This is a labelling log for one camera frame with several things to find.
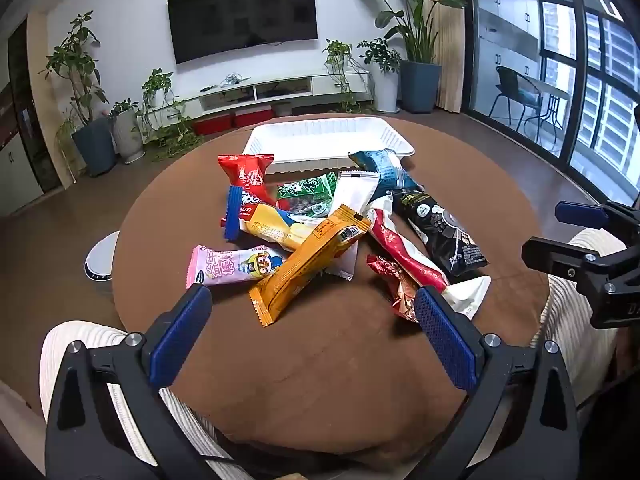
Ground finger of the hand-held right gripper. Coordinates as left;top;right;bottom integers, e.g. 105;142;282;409
521;236;631;291
554;200;640;231

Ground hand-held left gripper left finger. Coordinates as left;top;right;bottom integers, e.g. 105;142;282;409
45;284;221;480

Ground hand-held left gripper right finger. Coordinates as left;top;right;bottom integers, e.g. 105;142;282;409
414;285;583;480

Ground red patterned foil snack packet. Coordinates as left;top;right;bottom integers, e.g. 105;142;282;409
366;254;421;323

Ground pink cartoon snack packet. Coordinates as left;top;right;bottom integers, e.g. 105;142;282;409
186;245;288;289

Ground red and white snack packet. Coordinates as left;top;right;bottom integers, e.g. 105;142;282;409
366;195;492;321

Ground black snack packet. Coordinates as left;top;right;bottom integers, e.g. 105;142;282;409
391;190;489;278

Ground orange snack packet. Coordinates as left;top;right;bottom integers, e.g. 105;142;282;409
248;203;372;329

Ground blue yellow cake packet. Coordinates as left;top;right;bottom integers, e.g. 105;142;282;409
222;186;328;253

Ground long white snack packet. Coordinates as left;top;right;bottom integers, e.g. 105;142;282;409
320;170;382;282

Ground teal blue snack packet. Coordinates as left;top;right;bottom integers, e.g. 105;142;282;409
348;149;425;201

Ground green snack packet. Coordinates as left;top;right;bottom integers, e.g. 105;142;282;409
276;171;340;218

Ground white plastic tray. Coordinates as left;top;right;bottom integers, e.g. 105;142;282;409
241;116;416;173

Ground balcony table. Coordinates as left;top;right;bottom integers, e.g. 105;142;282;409
522;80;573;153

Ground balcony chair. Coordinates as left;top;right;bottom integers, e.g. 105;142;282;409
487;66;543;133

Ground white balcony cabinets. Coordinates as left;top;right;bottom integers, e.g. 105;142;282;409
477;0;541;111

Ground large-leaf plant in blue pot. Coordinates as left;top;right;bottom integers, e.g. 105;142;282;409
345;0;468;114

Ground beige curtain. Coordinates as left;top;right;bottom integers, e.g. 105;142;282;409
425;0;468;113

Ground leafy tree in grey-blue pot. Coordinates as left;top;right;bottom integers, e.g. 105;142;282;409
42;10;118;178

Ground plant in white ribbed pot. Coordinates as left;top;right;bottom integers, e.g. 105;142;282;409
107;100;146;165

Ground red storage box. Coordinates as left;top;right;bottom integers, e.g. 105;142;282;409
194;114;233;136
234;107;273;128

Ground plant in tall white pot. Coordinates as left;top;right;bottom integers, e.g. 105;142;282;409
357;37;401;113

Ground trailing pothos plant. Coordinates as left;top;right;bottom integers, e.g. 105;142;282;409
137;67;196;161

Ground wooden display cabinet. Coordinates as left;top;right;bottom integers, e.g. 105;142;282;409
0;10;66;216

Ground white television cabinet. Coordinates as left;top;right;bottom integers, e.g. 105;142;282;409
180;72;373;116

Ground trailing plant on cabinet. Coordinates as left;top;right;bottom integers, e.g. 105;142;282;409
322;39;373;113

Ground wall-mounted television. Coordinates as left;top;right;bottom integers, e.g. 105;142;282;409
166;0;319;65

